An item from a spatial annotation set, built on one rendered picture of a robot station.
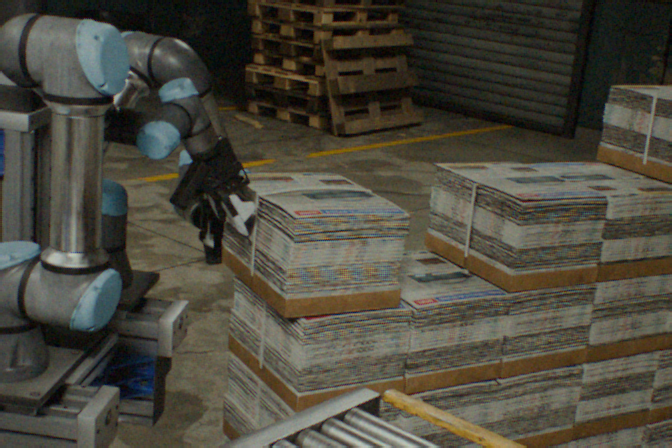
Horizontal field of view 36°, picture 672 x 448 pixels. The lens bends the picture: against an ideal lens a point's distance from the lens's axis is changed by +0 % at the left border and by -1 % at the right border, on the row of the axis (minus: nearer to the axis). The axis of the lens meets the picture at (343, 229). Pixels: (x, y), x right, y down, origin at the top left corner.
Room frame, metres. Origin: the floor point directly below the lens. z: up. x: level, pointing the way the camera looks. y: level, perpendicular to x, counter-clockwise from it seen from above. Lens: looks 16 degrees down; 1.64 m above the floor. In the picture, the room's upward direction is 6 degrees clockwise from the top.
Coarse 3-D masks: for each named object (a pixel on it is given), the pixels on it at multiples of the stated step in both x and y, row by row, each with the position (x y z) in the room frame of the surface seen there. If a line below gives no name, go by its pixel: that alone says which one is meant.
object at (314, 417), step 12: (348, 396) 1.79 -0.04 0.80; (360, 396) 1.79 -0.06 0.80; (372, 396) 1.80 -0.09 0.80; (312, 408) 1.72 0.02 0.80; (324, 408) 1.73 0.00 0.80; (336, 408) 1.73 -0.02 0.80; (348, 408) 1.74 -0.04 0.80; (360, 408) 1.76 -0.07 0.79; (372, 408) 1.79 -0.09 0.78; (288, 420) 1.67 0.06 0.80; (300, 420) 1.67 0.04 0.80; (312, 420) 1.67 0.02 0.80; (324, 420) 1.68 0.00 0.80; (252, 432) 1.61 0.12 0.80; (264, 432) 1.61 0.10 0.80; (276, 432) 1.62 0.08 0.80; (288, 432) 1.62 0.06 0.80; (300, 432) 1.63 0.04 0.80; (228, 444) 1.56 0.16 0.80; (240, 444) 1.56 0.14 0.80; (252, 444) 1.56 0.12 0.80; (264, 444) 1.57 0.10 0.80
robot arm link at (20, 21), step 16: (16, 16) 1.71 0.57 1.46; (32, 16) 1.70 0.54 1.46; (0, 32) 1.70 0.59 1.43; (16, 32) 1.67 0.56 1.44; (0, 48) 1.68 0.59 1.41; (16, 48) 1.66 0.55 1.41; (0, 64) 1.70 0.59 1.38; (16, 64) 1.67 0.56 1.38; (16, 80) 1.72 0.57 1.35; (112, 112) 2.01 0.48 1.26; (112, 128) 2.02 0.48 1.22
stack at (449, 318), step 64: (256, 320) 2.29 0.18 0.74; (320, 320) 2.10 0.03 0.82; (384, 320) 2.19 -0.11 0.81; (448, 320) 2.30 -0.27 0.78; (512, 320) 2.41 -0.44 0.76; (576, 320) 2.53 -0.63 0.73; (640, 320) 2.65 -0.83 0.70; (256, 384) 2.26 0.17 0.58; (320, 384) 2.12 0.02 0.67; (512, 384) 2.41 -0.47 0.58; (576, 384) 2.53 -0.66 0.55; (640, 384) 2.67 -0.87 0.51
